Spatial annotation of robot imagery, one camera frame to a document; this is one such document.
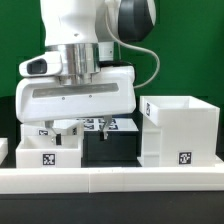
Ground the marker tag sheet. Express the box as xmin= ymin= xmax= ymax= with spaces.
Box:
xmin=77 ymin=118 xmax=138 ymax=132

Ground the white drawer cabinet box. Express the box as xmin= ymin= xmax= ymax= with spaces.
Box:
xmin=138 ymin=96 xmax=220 ymax=167

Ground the white front border rail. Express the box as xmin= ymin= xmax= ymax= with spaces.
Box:
xmin=0 ymin=166 xmax=224 ymax=194

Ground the white drawer tray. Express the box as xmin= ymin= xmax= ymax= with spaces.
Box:
xmin=20 ymin=119 xmax=84 ymax=137
xmin=16 ymin=135 xmax=83 ymax=168

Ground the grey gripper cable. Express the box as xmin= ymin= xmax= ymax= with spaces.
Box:
xmin=105 ymin=0 xmax=161 ymax=90

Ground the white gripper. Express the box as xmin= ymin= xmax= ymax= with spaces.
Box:
xmin=15 ymin=53 xmax=136 ymax=146

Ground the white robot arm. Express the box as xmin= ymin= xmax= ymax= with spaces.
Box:
xmin=16 ymin=0 xmax=156 ymax=145

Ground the white left border block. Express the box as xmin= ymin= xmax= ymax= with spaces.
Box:
xmin=0 ymin=138 xmax=8 ymax=165

